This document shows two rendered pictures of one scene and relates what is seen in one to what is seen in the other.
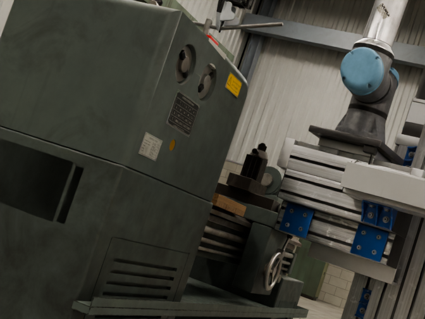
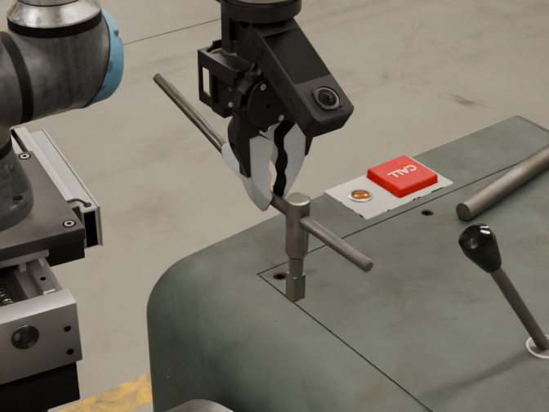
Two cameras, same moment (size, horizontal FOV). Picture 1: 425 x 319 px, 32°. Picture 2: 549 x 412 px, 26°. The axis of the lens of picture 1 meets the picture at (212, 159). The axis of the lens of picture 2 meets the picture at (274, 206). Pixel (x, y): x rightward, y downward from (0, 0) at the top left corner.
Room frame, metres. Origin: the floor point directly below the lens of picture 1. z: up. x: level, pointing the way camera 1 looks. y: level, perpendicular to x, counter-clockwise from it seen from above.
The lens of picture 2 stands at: (3.04, 0.59, 1.97)
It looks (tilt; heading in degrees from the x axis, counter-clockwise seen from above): 32 degrees down; 210
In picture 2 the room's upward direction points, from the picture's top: straight up
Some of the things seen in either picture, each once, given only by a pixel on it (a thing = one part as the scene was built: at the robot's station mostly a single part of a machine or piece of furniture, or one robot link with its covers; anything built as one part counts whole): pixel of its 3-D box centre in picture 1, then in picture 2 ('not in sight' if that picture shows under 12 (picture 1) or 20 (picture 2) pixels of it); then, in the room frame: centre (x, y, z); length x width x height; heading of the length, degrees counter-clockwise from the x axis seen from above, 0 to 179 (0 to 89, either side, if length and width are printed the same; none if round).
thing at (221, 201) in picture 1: (188, 192); not in sight; (2.67, 0.05, 0.89); 0.36 x 0.30 x 0.04; 67
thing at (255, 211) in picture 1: (235, 208); not in sight; (3.05, -0.16, 0.90); 0.53 x 0.30 x 0.06; 67
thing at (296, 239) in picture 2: (203, 37); (296, 248); (2.22, 0.15, 1.34); 0.02 x 0.02 x 0.12
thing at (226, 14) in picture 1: (226, 16); (275, 151); (2.18, 0.10, 1.41); 0.06 x 0.03 x 0.09; 67
